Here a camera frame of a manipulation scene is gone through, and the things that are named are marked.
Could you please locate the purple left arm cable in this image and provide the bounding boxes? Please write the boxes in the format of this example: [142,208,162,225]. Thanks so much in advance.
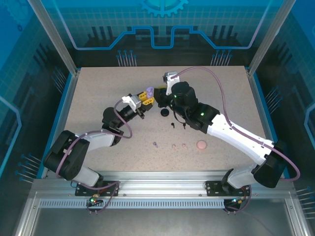
[56,99,133,214]

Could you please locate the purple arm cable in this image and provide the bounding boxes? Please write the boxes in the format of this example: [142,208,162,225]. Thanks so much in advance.
[173,66,301,214]
[56,99,133,214]

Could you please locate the steel sheet panel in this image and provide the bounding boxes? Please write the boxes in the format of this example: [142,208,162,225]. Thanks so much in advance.
[31,208,296,236]

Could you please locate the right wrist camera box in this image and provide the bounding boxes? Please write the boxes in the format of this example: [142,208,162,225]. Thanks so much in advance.
[162,70,181,96]

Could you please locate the blue edged aluminium side rail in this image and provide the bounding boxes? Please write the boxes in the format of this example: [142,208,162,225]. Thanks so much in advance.
[40,70,81,179]
[247,70,288,179]

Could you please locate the aluminium frame post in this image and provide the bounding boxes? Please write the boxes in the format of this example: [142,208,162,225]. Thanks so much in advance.
[247,0,297,76]
[27,0,81,76]

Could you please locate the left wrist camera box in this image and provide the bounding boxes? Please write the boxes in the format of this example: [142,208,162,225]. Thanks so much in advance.
[122,94,141,111]

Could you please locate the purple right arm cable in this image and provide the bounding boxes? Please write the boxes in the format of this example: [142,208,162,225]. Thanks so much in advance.
[173,66,301,214]

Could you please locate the slotted cable duct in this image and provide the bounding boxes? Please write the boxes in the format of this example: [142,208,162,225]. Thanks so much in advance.
[38,199,228,209]

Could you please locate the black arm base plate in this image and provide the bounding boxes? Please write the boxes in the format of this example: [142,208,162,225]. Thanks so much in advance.
[75,180,121,197]
[205,180,252,197]

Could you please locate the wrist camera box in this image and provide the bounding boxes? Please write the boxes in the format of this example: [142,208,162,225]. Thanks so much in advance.
[162,70,181,96]
[122,94,141,111]

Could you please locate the aluminium mounting rail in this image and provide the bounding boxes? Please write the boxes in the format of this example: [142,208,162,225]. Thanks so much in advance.
[33,171,293,197]

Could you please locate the small connector with lights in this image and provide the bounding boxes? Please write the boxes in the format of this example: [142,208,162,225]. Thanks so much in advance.
[89,195,103,207]
[225,198,247,207]

